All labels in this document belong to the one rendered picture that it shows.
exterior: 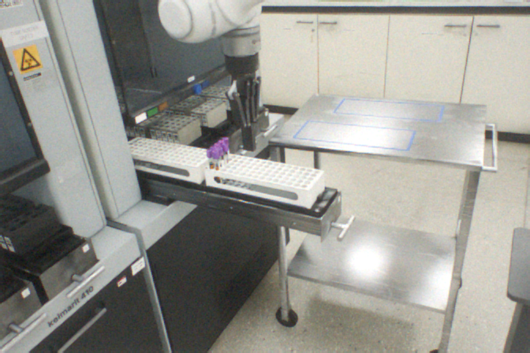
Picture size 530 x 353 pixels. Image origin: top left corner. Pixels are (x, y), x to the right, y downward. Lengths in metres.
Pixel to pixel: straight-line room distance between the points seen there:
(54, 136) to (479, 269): 1.80
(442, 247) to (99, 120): 1.31
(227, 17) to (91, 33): 0.43
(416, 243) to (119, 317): 1.13
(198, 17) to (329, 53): 2.73
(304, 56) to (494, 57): 1.30
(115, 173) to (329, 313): 1.09
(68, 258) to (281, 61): 2.84
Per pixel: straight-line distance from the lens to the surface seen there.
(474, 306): 2.06
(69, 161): 1.13
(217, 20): 0.80
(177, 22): 0.79
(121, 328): 1.28
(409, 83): 3.35
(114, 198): 1.25
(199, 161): 1.21
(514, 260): 1.16
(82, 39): 1.13
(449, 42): 3.23
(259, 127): 1.63
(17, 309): 1.04
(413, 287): 1.65
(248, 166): 1.14
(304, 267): 1.70
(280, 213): 1.07
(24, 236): 1.08
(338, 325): 1.88
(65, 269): 1.07
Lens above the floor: 1.39
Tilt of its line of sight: 30 degrees down
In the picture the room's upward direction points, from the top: 5 degrees counter-clockwise
